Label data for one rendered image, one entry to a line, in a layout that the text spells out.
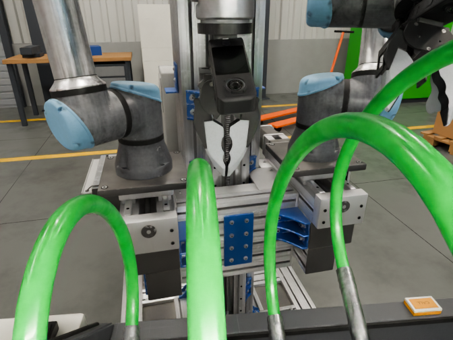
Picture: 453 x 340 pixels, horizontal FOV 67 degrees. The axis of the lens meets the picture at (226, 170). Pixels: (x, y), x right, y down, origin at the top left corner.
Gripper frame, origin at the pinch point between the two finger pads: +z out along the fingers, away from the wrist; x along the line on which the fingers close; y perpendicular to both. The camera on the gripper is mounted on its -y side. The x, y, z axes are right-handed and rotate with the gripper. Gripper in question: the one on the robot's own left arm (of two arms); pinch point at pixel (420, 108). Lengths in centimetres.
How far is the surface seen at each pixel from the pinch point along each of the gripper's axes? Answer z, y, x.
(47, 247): 27.9, -20.3, 30.3
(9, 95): -177, 483, 406
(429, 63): 10.8, -19.9, 11.3
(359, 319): 27.5, -0.7, 5.4
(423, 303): 22.2, 22.4, -15.7
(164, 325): 36, 24, 27
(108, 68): -208, 374, 219
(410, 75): 10.3, -17.9, 11.4
